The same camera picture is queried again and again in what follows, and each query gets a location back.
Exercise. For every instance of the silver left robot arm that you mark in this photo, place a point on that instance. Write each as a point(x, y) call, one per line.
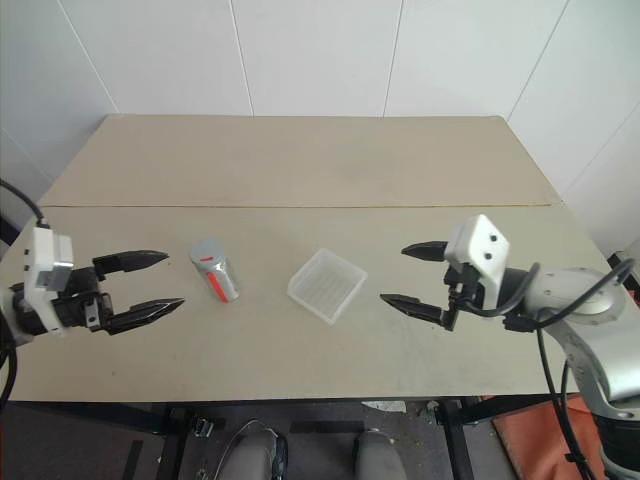
point(25, 315)

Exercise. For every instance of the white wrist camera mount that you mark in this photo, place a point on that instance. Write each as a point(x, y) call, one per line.
point(42, 280)
point(480, 250)

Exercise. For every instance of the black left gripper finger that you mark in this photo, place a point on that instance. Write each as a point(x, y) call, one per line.
point(135, 260)
point(150, 311)

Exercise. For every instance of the white tape scrap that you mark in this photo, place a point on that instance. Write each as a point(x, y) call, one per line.
point(386, 406)

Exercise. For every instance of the clear square plastic container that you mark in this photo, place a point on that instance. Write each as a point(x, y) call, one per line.
point(327, 285)

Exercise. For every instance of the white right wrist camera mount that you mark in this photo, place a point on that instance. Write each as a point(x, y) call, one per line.
point(480, 250)

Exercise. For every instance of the black object beside table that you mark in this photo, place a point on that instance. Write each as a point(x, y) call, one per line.
point(625, 270)

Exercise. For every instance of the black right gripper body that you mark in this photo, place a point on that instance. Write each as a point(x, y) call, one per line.
point(467, 287)

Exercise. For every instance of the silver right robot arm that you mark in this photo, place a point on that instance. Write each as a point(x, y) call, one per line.
point(580, 295)

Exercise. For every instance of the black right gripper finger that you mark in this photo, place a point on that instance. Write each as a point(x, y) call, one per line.
point(415, 307)
point(425, 251)

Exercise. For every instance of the orange cloth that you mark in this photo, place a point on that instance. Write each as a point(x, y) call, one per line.
point(540, 435)

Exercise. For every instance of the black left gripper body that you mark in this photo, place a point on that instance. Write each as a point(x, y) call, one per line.
point(82, 305)

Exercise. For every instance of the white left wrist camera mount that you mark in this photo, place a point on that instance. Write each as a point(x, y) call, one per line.
point(42, 280)

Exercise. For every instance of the black table frame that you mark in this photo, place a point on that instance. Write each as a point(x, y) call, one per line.
point(460, 430)

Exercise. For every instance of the small silver metal bracket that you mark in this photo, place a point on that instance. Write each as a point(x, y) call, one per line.
point(203, 428)

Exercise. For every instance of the silver red pouch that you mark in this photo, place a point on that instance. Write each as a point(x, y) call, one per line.
point(222, 280)

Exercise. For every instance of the grey rounded shape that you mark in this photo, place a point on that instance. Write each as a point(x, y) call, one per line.
point(376, 457)
point(255, 452)

